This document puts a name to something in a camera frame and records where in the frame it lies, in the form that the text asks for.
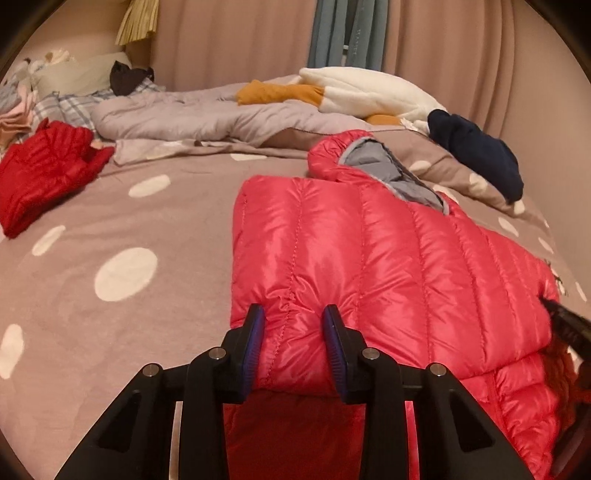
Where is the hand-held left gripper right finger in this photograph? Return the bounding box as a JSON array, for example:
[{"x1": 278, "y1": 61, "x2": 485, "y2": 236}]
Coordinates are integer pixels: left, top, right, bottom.
[{"x1": 322, "y1": 305, "x2": 552, "y2": 480}]

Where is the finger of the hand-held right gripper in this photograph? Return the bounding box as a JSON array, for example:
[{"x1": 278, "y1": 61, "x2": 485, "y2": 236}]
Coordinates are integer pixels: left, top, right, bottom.
[{"x1": 539, "y1": 298, "x2": 591, "y2": 361}]

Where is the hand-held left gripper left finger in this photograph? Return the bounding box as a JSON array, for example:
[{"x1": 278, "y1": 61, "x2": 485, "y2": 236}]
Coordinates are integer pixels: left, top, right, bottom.
[{"x1": 54, "y1": 304, "x2": 267, "y2": 480}]

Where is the pink-red hooded down jacket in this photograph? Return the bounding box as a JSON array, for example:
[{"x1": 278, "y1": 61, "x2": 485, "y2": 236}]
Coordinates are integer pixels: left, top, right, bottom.
[{"x1": 224, "y1": 130, "x2": 578, "y2": 480}]

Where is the pile of pastel clothes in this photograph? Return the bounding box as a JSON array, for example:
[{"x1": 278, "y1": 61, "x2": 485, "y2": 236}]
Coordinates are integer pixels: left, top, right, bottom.
[{"x1": 0, "y1": 48, "x2": 75, "y2": 149}]

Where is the navy blue garment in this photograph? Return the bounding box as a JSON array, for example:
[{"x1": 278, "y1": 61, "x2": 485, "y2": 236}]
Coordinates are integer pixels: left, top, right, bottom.
[{"x1": 427, "y1": 110, "x2": 525, "y2": 205}]

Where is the white printed cloth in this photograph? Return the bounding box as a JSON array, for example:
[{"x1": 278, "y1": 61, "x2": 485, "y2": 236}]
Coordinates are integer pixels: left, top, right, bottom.
[{"x1": 113, "y1": 137, "x2": 262, "y2": 166}]

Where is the grey duvet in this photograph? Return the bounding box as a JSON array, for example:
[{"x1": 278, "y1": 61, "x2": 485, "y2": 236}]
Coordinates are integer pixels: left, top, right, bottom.
[{"x1": 92, "y1": 76, "x2": 419, "y2": 149}]

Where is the white and mustard fleece garment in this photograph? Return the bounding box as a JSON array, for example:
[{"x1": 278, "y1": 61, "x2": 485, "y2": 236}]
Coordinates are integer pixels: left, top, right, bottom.
[{"x1": 236, "y1": 67, "x2": 448, "y2": 136}]

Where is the folded dark red down jacket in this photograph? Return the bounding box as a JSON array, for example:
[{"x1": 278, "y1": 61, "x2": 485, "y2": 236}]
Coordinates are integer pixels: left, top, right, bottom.
[{"x1": 0, "y1": 120, "x2": 115, "y2": 239}]

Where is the dark brown garment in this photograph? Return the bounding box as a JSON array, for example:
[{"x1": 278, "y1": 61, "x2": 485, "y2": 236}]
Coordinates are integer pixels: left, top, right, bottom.
[{"x1": 110, "y1": 61, "x2": 155, "y2": 97}]

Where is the blue plaid pillow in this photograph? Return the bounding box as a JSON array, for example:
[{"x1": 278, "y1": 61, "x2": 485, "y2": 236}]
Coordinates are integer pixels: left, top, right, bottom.
[{"x1": 32, "y1": 78, "x2": 167, "y2": 136}]

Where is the beige curtain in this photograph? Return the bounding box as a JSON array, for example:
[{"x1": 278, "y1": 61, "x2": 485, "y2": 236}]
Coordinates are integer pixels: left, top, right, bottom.
[{"x1": 148, "y1": 0, "x2": 571, "y2": 136}]

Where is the blue-grey curtain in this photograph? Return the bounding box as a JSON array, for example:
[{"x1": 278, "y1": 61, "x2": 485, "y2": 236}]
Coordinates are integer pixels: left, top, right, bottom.
[{"x1": 307, "y1": 0, "x2": 389, "y2": 71}]

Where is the white pillow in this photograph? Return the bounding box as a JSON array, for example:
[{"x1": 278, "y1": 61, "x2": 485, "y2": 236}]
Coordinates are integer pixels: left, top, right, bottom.
[{"x1": 34, "y1": 52, "x2": 134, "y2": 99}]

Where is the yellow pleated cloth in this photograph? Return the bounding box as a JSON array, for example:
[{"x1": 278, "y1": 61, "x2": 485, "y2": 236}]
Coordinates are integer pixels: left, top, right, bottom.
[{"x1": 115, "y1": 0, "x2": 160, "y2": 47}]

